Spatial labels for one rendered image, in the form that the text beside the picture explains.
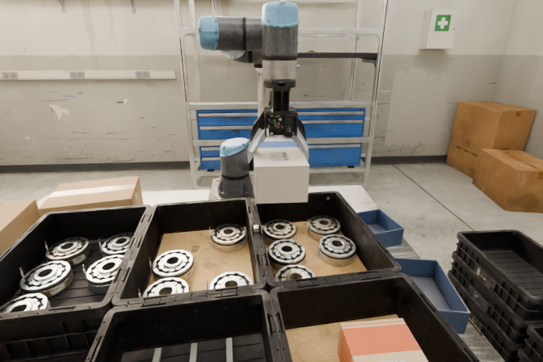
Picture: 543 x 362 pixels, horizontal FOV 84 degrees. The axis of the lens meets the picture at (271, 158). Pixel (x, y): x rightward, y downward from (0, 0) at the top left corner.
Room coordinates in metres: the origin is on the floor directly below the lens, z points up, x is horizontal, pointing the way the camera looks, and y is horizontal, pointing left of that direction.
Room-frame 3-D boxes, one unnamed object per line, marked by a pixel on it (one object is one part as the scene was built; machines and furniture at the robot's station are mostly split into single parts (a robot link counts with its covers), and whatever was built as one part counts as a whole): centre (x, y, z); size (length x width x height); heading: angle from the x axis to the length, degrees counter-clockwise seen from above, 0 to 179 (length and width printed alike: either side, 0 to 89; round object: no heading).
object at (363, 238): (0.70, -0.11, 0.87); 0.40 x 0.30 x 0.11; 9
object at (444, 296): (0.67, -0.43, 0.74); 0.20 x 0.15 x 0.07; 174
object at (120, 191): (1.06, 0.69, 0.78); 0.30 x 0.22 x 0.16; 105
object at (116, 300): (0.65, 0.19, 0.92); 0.40 x 0.30 x 0.02; 9
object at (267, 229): (0.80, -0.03, 0.86); 0.10 x 0.10 x 0.01
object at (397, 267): (0.70, -0.11, 0.92); 0.40 x 0.30 x 0.02; 9
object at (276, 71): (0.68, -0.02, 1.33); 0.08 x 0.08 x 0.05
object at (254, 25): (0.78, 0.01, 1.41); 0.11 x 0.11 x 0.08; 3
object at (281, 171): (0.70, -0.02, 1.10); 0.20 x 0.12 x 0.09; 4
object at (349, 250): (0.71, -0.19, 0.86); 0.10 x 0.10 x 0.01
